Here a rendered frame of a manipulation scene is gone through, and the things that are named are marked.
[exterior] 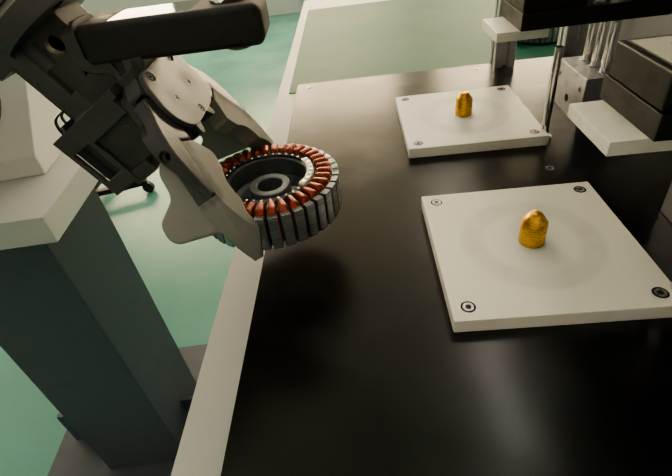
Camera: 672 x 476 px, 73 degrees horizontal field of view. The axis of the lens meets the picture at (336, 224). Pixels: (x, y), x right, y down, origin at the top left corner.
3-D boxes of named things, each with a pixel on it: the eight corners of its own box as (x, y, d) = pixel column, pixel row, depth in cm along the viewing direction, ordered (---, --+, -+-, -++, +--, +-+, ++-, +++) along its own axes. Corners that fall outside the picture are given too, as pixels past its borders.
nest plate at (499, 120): (409, 159, 50) (408, 149, 49) (395, 105, 62) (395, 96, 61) (548, 145, 49) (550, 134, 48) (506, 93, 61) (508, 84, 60)
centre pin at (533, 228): (522, 249, 35) (527, 221, 33) (514, 233, 36) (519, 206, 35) (548, 247, 35) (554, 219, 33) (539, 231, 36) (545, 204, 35)
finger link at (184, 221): (215, 285, 34) (152, 179, 34) (274, 249, 32) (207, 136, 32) (189, 300, 31) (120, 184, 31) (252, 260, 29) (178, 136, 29)
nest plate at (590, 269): (453, 333, 31) (454, 321, 30) (421, 206, 43) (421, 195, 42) (684, 317, 30) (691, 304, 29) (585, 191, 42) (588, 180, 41)
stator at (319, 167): (193, 261, 34) (177, 221, 31) (223, 180, 42) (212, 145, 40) (343, 249, 33) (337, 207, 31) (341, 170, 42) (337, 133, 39)
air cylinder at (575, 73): (575, 126, 52) (586, 78, 48) (551, 100, 58) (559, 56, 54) (621, 121, 51) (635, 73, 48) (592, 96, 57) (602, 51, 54)
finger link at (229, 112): (236, 164, 45) (160, 128, 38) (280, 131, 43) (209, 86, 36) (244, 189, 44) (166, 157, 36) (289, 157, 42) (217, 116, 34)
